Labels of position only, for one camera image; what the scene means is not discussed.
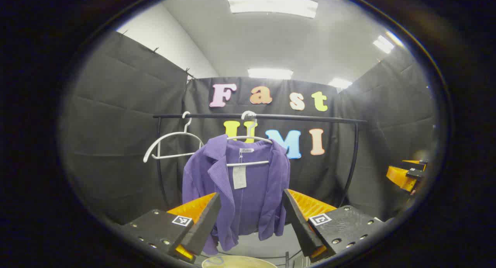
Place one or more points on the white paper hang tag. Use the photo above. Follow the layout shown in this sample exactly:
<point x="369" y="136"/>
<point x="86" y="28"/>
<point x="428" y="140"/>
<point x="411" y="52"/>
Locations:
<point x="239" y="177"/>

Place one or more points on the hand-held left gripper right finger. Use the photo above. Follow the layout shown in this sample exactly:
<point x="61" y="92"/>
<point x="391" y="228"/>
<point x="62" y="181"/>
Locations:
<point x="298" y="229"/>

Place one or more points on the white plastic clothes hanger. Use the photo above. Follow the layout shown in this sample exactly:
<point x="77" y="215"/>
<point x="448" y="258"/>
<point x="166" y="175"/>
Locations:
<point x="174" y="155"/>
<point x="248" y="163"/>

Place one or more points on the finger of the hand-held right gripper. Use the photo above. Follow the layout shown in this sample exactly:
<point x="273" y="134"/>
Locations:
<point x="399" y="177"/>
<point x="414" y="164"/>

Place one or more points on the black backdrop cloth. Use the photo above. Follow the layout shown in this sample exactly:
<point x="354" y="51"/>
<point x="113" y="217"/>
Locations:
<point x="116" y="144"/>

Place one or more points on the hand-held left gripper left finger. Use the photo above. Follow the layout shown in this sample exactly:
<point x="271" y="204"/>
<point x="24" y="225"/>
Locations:
<point x="203" y="229"/>

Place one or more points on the black metal clothes rack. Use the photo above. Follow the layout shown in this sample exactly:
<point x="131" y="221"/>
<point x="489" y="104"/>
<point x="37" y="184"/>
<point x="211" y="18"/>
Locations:
<point x="302" y="118"/>

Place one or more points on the purple knit jacket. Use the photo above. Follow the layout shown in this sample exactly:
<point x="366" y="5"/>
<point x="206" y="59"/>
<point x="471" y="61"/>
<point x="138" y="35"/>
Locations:
<point x="252" y="206"/>

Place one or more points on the beige round laundry hamper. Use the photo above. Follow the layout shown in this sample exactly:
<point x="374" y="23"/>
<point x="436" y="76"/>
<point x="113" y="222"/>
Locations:
<point x="240" y="262"/>

